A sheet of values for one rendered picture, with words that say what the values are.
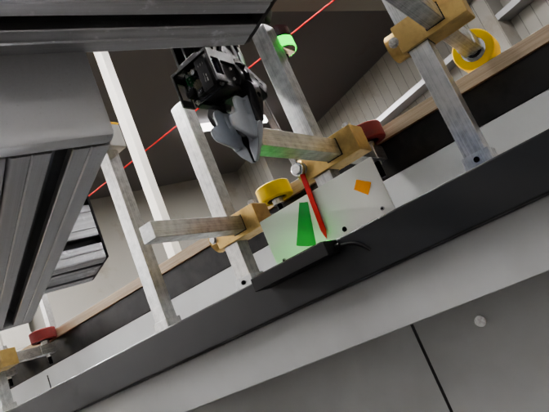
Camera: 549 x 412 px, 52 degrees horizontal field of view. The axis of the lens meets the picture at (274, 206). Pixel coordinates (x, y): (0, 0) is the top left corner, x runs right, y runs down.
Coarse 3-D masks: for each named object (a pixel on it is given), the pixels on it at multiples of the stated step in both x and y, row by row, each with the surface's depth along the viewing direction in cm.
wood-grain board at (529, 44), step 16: (544, 32) 99; (512, 48) 102; (528, 48) 101; (496, 64) 104; (512, 64) 103; (464, 80) 107; (480, 80) 105; (416, 112) 112; (432, 112) 111; (384, 128) 116; (400, 128) 114; (272, 208) 134; (176, 256) 150; (192, 256) 148; (128, 288) 162; (96, 304) 170; (112, 304) 166; (80, 320) 174
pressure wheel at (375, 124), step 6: (372, 120) 112; (360, 126) 111; (366, 126) 111; (372, 126) 111; (378, 126) 112; (366, 132) 111; (372, 132) 111; (378, 132) 111; (384, 132) 112; (372, 138) 112; (378, 138) 114; (372, 144) 113; (378, 162) 113; (378, 168) 112; (384, 174) 112
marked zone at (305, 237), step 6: (300, 204) 103; (306, 204) 102; (300, 210) 103; (306, 210) 102; (300, 216) 103; (306, 216) 102; (300, 222) 103; (306, 222) 102; (300, 228) 103; (306, 228) 102; (312, 228) 101; (300, 234) 103; (306, 234) 102; (312, 234) 102; (300, 240) 103; (306, 240) 102; (312, 240) 102
